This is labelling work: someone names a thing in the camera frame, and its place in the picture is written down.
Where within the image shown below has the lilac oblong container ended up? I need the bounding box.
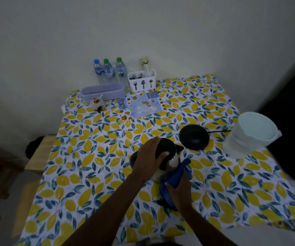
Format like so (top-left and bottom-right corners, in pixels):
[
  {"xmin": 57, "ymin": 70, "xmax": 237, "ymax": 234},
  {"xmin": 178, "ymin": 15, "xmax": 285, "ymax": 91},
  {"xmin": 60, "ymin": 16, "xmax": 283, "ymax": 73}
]
[{"xmin": 80, "ymin": 82, "xmax": 127, "ymax": 103}]

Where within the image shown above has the steel electric kettle black handle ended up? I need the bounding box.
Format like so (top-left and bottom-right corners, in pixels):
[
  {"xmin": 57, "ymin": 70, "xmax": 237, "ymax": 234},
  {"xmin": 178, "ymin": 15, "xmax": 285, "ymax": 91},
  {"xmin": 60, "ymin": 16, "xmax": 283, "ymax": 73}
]
[{"xmin": 129, "ymin": 137, "xmax": 184, "ymax": 183}]

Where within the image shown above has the black rounded object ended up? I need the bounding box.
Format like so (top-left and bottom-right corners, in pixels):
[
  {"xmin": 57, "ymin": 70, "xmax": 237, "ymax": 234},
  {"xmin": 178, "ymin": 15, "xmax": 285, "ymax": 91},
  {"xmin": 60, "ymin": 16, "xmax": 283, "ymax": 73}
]
[{"xmin": 25, "ymin": 136, "xmax": 45, "ymax": 159}]

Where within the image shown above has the small white patterned jar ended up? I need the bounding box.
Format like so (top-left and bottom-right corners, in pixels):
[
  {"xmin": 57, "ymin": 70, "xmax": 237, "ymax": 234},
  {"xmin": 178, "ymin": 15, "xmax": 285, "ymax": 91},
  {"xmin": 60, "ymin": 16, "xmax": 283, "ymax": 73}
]
[{"xmin": 90, "ymin": 96, "xmax": 106, "ymax": 112}]

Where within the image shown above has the person's right forearm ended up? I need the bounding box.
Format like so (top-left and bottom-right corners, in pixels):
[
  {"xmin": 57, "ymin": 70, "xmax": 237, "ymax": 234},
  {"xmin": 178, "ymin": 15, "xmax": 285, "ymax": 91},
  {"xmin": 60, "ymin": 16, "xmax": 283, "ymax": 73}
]
[{"xmin": 179, "ymin": 205, "xmax": 238, "ymax": 246}]

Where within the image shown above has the bundle of pale chopsticks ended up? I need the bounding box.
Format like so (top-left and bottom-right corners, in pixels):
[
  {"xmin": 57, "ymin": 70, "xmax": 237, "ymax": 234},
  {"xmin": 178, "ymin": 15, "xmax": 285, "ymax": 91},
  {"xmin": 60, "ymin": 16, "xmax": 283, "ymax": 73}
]
[{"xmin": 141, "ymin": 56, "xmax": 153, "ymax": 76}]

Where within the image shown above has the green cap water bottle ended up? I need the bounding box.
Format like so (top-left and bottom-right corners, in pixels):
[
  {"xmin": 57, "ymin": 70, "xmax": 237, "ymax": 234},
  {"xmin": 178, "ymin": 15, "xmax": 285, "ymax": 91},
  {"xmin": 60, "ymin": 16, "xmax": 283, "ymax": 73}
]
[
  {"xmin": 103, "ymin": 58, "xmax": 116, "ymax": 82},
  {"xmin": 115, "ymin": 57, "xmax": 129, "ymax": 87}
]

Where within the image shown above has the person's right hand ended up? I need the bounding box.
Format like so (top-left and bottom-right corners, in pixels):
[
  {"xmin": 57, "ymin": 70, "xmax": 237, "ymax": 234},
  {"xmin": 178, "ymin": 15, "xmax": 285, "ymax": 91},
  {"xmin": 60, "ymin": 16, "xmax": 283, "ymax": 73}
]
[{"xmin": 165, "ymin": 169, "xmax": 193, "ymax": 216}]

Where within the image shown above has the black round kettle base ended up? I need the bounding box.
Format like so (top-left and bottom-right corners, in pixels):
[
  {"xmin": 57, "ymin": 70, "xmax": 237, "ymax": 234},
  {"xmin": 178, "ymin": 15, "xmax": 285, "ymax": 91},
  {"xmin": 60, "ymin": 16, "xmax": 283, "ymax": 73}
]
[{"xmin": 179, "ymin": 124, "xmax": 210, "ymax": 151}]

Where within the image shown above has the white cutlery caddy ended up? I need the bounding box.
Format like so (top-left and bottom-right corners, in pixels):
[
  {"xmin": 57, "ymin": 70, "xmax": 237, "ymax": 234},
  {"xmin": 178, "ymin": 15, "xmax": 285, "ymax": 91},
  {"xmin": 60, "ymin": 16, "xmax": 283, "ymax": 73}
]
[{"xmin": 127, "ymin": 69, "xmax": 157, "ymax": 93}]

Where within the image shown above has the person's left hand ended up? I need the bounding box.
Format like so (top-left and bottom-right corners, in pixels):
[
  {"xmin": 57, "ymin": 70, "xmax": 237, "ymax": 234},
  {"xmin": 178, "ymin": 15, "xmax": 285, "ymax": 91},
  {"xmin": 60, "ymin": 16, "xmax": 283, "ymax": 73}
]
[{"xmin": 132, "ymin": 136, "xmax": 170, "ymax": 183}]

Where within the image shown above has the lemon print covered table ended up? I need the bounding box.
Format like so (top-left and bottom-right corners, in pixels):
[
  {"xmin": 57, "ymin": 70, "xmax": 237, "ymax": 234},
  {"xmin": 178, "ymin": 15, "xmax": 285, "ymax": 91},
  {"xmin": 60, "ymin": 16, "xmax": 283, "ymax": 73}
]
[{"xmin": 15, "ymin": 74, "xmax": 295, "ymax": 246}]

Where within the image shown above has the light wooden bench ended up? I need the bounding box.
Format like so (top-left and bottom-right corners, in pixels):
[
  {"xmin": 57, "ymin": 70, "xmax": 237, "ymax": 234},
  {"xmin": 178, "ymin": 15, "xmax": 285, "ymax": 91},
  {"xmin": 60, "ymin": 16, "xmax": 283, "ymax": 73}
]
[
  {"xmin": 11, "ymin": 180, "xmax": 42, "ymax": 237},
  {"xmin": 24, "ymin": 135, "xmax": 58, "ymax": 174}
]

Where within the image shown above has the clear pitcher pale green lid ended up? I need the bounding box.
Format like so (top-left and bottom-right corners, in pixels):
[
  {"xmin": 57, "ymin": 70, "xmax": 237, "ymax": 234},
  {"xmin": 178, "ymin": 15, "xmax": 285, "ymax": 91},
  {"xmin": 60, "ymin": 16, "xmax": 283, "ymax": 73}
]
[{"xmin": 222, "ymin": 111, "xmax": 282, "ymax": 159}]

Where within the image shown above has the blue cloth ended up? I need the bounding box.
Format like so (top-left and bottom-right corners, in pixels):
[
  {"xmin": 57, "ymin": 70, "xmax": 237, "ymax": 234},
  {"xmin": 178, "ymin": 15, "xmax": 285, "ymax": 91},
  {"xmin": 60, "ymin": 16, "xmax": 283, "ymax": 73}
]
[{"xmin": 157, "ymin": 158, "xmax": 193, "ymax": 212}]

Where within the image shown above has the blue cap water bottle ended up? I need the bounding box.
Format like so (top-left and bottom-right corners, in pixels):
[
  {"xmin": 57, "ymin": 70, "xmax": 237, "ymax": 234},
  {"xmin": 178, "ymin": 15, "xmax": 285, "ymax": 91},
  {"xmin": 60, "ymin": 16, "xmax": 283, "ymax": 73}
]
[{"xmin": 93, "ymin": 59, "xmax": 105, "ymax": 84}]

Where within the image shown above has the person's left forearm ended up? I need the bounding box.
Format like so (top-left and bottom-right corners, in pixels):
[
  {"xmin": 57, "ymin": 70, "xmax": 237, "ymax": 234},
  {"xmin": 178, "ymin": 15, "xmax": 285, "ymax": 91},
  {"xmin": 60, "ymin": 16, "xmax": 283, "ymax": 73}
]
[{"xmin": 61, "ymin": 174, "xmax": 150, "ymax": 246}]

